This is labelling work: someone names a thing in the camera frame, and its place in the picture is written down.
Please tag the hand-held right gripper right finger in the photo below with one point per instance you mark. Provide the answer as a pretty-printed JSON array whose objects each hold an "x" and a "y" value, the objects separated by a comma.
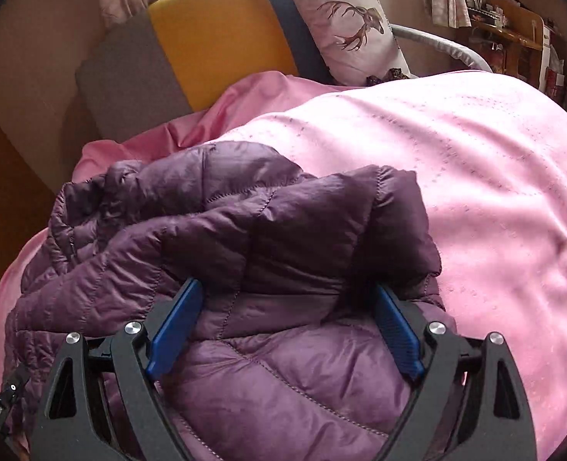
[{"x": 401, "y": 336}]

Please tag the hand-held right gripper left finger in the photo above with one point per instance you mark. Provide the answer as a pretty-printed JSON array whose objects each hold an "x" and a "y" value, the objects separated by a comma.
[{"x": 175, "y": 326}]

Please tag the purple quilted jacket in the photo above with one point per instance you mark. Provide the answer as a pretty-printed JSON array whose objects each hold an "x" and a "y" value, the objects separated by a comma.
[{"x": 264, "y": 230}]

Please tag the pink textured blanket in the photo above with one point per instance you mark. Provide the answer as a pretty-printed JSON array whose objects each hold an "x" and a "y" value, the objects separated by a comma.
[{"x": 456, "y": 177}]

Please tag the pink smooth bedsheet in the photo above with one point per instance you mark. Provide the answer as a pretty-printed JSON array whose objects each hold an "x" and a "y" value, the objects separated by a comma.
[{"x": 225, "y": 110}]

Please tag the dark floral cloth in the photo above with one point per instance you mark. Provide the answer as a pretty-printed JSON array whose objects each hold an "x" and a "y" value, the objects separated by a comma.
[{"x": 389, "y": 76}]

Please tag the grey yellow navy headboard cushion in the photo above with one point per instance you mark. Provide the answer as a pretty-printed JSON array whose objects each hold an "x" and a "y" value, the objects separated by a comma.
[{"x": 216, "y": 24}]

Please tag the cluttered wooden shelf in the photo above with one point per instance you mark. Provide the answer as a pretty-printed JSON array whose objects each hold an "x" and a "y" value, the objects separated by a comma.
[{"x": 504, "y": 33}]

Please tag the deer print pillow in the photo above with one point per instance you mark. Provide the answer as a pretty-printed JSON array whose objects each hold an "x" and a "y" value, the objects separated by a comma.
[{"x": 341, "y": 19}]

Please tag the white curved rail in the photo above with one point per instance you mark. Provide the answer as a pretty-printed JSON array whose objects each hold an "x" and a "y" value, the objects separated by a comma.
[{"x": 451, "y": 50}]

